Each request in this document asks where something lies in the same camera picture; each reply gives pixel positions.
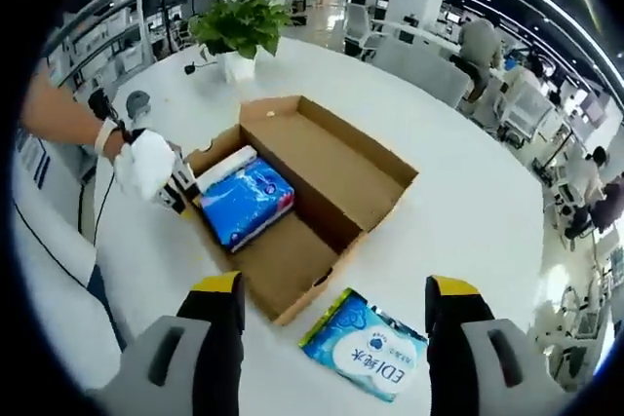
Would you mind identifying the pale blue soft wipes pack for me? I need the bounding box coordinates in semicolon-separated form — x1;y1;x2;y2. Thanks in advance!
297;286;431;404

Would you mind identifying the person's left hand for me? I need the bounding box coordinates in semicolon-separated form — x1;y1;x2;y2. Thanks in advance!
95;117;177;204

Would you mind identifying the blue soft tissue pack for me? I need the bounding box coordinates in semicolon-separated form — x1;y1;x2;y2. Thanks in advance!
198;156;297;255

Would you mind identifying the white storage shelving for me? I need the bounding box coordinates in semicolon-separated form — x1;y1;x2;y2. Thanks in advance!
46;0;147;81

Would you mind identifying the potted green plant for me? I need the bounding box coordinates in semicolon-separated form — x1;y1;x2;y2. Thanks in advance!
187;0;293;84

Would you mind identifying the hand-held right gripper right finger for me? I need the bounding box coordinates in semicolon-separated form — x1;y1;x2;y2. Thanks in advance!
423;274;557;416

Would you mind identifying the long white carton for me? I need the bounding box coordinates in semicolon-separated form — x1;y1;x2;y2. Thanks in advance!
198;144;258;194

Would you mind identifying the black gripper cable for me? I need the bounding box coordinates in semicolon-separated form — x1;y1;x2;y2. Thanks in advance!
91;118;136;247

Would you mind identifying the cable with black plug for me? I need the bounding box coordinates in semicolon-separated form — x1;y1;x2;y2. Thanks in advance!
182;43;218;78

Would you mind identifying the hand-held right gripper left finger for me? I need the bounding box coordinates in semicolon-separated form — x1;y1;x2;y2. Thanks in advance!
116;272;246;416

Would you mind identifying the brown cardboard shoe box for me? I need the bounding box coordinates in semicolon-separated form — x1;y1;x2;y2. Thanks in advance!
186;93;421;327

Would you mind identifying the grey desk partition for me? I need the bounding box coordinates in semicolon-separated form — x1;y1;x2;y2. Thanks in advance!
372;39;475;108

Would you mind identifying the white office chair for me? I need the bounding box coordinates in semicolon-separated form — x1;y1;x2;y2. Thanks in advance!
343;3;391;60
492;87;565;147

